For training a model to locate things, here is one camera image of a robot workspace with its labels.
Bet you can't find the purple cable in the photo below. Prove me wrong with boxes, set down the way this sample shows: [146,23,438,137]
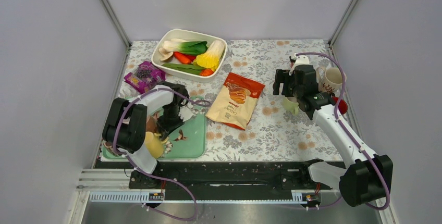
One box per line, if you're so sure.
[278,52,391,211]
[112,88,212,222]

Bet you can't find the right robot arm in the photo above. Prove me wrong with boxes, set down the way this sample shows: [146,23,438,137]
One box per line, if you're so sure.
[273,65,393,210]

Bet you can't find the salmon brown mug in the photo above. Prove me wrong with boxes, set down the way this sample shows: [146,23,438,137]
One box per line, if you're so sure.
[145,115,158,133]

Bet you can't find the toy mushroom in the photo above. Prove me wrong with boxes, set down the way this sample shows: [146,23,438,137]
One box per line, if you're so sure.
[158,47,174,61]

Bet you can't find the toy yellow cabbage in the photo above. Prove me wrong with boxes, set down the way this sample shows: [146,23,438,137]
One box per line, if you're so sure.
[193,40,225,71]

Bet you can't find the green floral tray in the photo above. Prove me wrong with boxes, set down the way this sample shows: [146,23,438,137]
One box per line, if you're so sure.
[101,96,208,161]

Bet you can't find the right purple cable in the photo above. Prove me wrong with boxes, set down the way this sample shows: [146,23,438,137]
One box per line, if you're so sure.
[278,52,391,211]

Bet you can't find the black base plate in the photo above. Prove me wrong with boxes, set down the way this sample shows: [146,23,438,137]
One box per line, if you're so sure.
[129,161,330,201]

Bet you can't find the toy green cucumber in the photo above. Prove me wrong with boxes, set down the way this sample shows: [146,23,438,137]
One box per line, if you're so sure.
[162,63,205,75]

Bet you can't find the purple snack packet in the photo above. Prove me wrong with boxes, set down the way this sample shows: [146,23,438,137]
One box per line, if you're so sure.
[124,61,165,94]

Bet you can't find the cream floral mug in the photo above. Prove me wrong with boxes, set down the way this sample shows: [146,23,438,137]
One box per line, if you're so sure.
[316,66,347,93]

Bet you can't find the cassava chips bag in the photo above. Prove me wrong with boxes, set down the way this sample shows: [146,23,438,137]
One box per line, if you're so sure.
[205,72,265,130]

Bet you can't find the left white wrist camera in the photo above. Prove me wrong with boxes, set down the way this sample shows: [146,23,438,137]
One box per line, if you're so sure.
[179,105,199,122]

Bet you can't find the yellow mug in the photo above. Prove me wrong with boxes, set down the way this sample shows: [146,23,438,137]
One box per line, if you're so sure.
[144,131,168,159]

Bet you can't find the toy orange carrot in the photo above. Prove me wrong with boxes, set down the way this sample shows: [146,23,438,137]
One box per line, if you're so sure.
[173,52,196,65]

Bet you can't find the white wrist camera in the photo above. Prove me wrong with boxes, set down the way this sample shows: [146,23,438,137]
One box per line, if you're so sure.
[179,105,199,122]
[289,55,310,76]

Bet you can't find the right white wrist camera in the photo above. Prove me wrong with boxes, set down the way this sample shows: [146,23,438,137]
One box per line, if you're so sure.
[289,55,310,76]

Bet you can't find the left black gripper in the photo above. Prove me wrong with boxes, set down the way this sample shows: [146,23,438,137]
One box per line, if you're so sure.
[156,103,185,140]

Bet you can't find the red mug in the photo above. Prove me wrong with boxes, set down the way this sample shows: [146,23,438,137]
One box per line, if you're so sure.
[332,96,349,115]

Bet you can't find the white rectangular vegetable bin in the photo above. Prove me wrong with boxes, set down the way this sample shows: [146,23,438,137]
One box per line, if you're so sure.
[151,29,228,83]

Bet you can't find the light green mug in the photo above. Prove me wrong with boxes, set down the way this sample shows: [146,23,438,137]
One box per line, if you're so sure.
[282,97,299,115]

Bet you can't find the toy bok choy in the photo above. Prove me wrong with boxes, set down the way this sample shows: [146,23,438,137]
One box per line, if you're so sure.
[162,41,208,56]

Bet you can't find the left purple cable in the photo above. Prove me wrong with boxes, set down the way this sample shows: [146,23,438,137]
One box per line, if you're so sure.
[112,88,212,222]

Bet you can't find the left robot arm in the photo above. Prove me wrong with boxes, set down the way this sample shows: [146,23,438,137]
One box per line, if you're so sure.
[102,82,190,188]

